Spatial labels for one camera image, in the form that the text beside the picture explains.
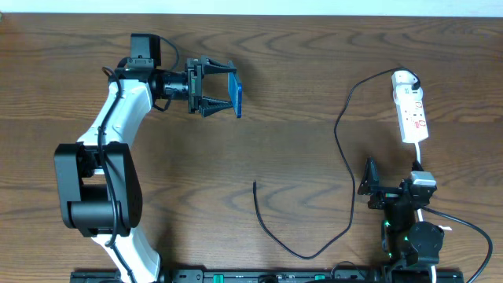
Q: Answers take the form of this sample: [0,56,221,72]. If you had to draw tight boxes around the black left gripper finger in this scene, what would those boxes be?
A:
[201,56,237,75]
[200,97,233,117]

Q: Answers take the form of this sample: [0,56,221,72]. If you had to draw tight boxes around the blue smartphone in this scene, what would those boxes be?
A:
[228,72,243,119]

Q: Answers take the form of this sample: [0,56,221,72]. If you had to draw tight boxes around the black charger cable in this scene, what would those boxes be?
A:
[252,66,422,261]

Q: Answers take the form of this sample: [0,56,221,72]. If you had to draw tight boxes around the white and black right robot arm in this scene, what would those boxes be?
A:
[358,157,444,282]

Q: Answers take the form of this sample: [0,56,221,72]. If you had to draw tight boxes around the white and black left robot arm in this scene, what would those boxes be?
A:
[54,55,243,282]

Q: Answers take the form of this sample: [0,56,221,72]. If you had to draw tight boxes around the white power strip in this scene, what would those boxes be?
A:
[391,70,429,144]

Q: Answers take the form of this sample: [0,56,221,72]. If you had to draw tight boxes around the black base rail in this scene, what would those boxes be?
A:
[69,266,464,283]

